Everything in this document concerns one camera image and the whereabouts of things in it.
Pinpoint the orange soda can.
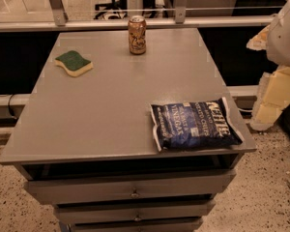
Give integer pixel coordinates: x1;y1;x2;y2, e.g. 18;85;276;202
128;15;146;54

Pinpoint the green yellow sponge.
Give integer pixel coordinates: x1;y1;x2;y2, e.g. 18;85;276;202
55;50;93;77

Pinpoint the black office chair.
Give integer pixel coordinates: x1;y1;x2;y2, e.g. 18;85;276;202
88;0;159;20

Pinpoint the metal window railing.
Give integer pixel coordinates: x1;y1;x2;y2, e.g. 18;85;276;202
0;0;287;32

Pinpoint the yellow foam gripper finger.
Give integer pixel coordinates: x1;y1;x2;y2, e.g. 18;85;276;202
246;25;290;131

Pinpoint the blue chip bag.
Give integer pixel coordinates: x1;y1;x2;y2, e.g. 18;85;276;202
151;97;244;151

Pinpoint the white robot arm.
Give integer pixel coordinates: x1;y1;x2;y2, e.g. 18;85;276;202
246;0;290;131

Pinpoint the grey drawer cabinet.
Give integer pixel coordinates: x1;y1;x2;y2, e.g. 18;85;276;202
1;29;256;232

